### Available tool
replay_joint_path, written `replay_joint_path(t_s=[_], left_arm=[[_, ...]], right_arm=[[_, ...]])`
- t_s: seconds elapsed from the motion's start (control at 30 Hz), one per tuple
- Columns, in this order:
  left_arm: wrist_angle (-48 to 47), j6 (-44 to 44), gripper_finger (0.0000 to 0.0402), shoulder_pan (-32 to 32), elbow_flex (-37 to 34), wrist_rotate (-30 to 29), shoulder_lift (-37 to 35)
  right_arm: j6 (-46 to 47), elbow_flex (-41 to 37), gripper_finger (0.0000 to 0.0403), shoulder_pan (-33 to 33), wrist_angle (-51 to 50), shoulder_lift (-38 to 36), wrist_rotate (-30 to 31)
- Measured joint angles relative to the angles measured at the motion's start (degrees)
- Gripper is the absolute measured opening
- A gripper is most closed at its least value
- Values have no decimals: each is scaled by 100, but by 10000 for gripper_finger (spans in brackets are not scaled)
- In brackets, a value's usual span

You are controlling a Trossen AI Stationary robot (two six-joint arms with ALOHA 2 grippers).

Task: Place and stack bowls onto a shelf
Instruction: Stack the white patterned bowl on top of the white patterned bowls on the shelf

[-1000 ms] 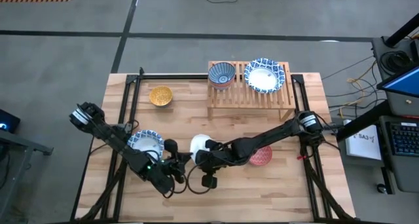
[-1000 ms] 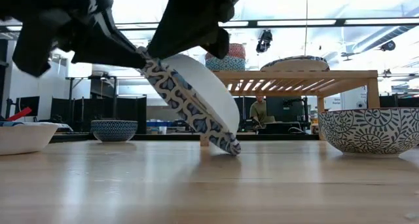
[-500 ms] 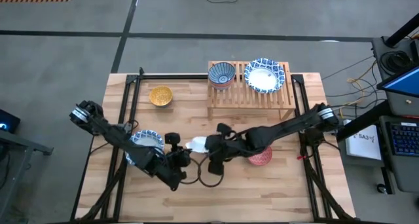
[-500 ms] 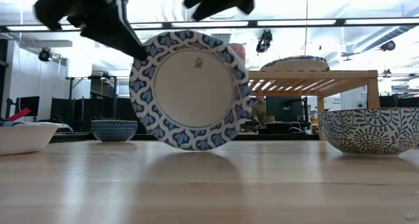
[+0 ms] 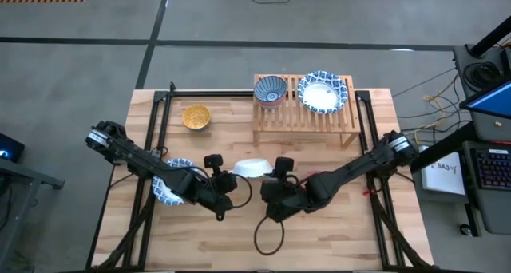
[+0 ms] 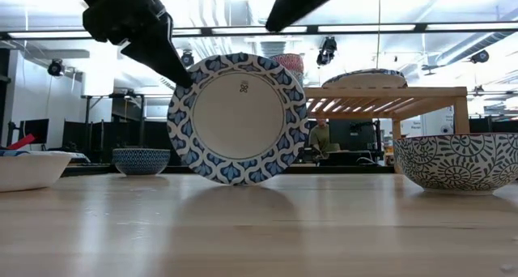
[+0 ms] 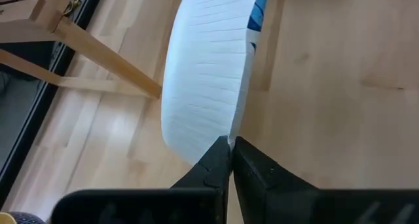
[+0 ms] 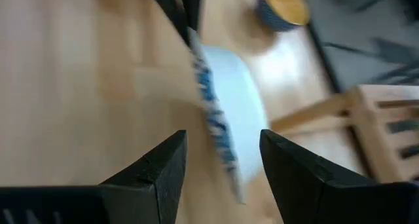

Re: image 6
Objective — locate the dark blue diamond ceramic bowl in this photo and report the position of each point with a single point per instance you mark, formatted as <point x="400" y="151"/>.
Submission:
<point x="141" y="161"/>

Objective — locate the blue patterned paper bowl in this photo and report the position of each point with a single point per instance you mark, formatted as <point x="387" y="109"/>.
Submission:
<point x="239" y="119"/>
<point x="364" y="79"/>
<point x="28" y="171"/>

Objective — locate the person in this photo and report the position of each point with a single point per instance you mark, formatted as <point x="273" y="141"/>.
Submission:
<point x="321" y="137"/>

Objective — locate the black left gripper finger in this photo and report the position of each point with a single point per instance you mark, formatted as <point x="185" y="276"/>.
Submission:
<point x="158" y="50"/>

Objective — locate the black computer monitor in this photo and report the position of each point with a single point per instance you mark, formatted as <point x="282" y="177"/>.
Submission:
<point x="35" y="130"/>

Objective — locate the wooden slatted shelf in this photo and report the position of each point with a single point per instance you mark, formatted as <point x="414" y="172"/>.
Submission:
<point x="384" y="92"/>

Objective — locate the overhead light bar frame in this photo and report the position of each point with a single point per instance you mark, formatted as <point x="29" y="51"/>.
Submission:
<point x="404" y="27"/>

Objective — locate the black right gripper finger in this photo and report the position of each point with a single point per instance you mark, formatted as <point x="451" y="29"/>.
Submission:
<point x="299" y="3"/>

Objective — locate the black white floral ceramic bowl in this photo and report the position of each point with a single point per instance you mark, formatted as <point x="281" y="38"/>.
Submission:
<point x="457" y="163"/>

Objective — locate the thin vertical metal rod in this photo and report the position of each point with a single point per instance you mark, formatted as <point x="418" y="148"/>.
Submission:
<point x="379" y="46"/>

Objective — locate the silver ceiling air duct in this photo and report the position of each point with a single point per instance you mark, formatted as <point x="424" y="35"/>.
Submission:
<point x="273" y="48"/>

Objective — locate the black ceiling spotlight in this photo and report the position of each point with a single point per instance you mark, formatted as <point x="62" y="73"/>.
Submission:
<point x="326" y="51"/>
<point x="56" y="67"/>
<point x="480" y="56"/>
<point x="188" y="59"/>

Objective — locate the red wave patterned ceramic bowl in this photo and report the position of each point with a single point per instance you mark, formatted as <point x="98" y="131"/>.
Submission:
<point x="289" y="62"/>

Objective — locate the black aluminium table frame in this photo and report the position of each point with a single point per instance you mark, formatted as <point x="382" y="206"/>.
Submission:
<point x="323" y="169"/>

